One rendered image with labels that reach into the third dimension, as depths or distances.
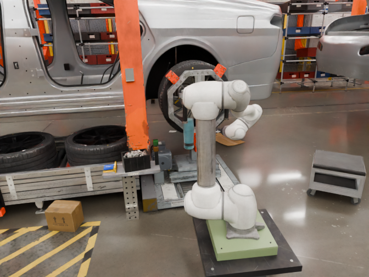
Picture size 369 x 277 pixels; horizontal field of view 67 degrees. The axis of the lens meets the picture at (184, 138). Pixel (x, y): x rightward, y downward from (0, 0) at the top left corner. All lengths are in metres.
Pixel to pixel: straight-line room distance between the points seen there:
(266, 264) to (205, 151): 0.66
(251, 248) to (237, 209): 0.22
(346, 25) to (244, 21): 3.06
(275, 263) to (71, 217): 1.49
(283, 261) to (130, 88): 1.51
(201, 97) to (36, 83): 1.83
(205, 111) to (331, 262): 1.36
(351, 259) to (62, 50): 4.08
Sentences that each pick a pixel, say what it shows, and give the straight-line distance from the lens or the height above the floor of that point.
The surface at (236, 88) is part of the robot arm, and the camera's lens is 1.31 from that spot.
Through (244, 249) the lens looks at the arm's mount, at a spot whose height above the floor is 0.36.
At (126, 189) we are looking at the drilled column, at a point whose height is 0.29.
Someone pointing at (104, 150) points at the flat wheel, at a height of 0.48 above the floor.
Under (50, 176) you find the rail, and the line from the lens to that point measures 2.59.
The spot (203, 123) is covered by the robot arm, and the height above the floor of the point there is 1.00.
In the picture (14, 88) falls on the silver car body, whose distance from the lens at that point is 2.90.
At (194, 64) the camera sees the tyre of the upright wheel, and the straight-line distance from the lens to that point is 2.45.
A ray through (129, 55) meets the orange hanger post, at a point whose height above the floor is 1.28.
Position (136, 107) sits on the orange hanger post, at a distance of 2.21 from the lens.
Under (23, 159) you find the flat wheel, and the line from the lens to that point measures 2.73.
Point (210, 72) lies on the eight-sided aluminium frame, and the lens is 2.41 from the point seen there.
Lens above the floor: 1.43
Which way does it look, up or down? 21 degrees down
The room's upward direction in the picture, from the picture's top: 1 degrees counter-clockwise
